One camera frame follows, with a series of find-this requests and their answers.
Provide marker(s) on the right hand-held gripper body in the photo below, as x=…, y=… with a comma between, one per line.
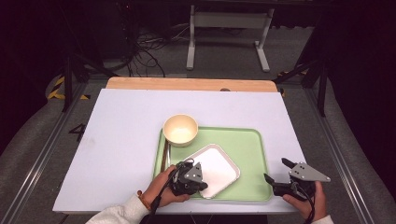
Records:
x=300, y=186

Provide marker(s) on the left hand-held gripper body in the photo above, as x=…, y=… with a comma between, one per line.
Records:
x=186, y=183

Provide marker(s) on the cream bowl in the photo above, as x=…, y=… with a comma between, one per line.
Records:
x=180, y=130

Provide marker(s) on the person's left hand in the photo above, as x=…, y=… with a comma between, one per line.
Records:
x=163, y=186

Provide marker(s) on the white metal stand frame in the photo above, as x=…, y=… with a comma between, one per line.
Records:
x=230, y=20

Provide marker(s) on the person's right hand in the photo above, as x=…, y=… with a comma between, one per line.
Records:
x=311, y=208

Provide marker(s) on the yellow black hazard tape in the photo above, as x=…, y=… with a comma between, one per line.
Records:
x=54, y=93

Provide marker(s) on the light green tray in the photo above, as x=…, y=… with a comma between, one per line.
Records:
x=249, y=149

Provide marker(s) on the aluminium floor rail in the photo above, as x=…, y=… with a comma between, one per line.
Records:
x=40, y=161
x=339, y=161

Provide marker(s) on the white table mat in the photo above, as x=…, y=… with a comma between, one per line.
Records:
x=124, y=140

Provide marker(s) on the white square plate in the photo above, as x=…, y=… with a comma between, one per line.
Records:
x=218, y=169

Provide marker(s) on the black metal stand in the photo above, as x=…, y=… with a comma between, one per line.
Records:
x=320, y=84
x=68, y=84

